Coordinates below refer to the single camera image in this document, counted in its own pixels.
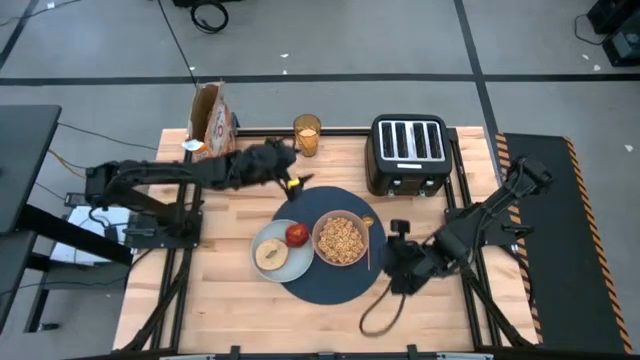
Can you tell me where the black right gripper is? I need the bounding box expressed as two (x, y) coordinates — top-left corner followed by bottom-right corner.
(383, 218), (459, 296)

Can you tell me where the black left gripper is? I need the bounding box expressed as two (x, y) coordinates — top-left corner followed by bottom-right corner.
(234, 135), (316, 202)

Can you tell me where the dark blue round placemat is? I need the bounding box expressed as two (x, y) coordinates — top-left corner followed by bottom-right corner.
(272, 185), (389, 306)

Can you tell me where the red apple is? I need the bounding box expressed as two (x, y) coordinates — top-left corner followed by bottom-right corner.
(284, 222), (311, 248)

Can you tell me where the orange cereal box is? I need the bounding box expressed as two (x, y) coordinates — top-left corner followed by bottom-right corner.
(180, 80), (237, 162)

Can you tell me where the brown ceramic bowl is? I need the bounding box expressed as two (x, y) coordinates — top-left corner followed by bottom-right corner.
(311, 209), (370, 267)

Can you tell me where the pale grey round plate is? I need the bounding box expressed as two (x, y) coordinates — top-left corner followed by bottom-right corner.
(249, 218), (316, 284)

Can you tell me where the toasted bagel half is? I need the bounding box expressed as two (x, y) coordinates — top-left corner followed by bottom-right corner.
(254, 238), (290, 272)

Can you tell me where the amber drinking glass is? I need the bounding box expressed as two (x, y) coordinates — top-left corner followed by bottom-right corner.
(292, 113), (322, 158)

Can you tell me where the cereal rings pile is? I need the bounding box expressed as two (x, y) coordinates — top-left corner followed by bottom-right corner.
(318, 216), (365, 265)

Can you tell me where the black four-slot toaster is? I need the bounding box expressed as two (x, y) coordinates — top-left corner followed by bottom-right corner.
(364, 113), (454, 197)

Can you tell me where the black hazard-striped floor mat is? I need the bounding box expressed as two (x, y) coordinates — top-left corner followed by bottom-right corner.
(494, 132), (635, 355)

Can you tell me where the white flat box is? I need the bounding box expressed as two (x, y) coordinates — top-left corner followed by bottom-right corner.
(48, 205), (133, 266)

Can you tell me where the black power brick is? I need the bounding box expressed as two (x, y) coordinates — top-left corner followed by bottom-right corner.
(63, 192), (101, 209)

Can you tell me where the black desk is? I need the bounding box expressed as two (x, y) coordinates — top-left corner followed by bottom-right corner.
(0, 103), (135, 335)

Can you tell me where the black equipment case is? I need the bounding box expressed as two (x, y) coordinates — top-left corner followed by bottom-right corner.
(587, 0), (640, 69)

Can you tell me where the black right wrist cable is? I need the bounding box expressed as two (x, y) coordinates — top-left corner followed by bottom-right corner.
(358, 279), (407, 338)

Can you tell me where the coiled black cable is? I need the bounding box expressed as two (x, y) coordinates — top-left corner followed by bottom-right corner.
(189, 0), (230, 35)

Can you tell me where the long black floor cable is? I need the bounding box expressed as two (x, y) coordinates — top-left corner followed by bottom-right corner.
(157, 0), (197, 86)

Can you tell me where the thin black cable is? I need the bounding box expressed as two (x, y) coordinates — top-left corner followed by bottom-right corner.
(56, 121), (159, 151)

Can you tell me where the yellow cable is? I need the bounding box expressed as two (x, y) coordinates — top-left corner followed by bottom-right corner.
(47, 148), (91, 180)

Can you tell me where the black looped floor cable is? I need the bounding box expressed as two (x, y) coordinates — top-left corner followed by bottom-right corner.
(573, 12), (609, 47)

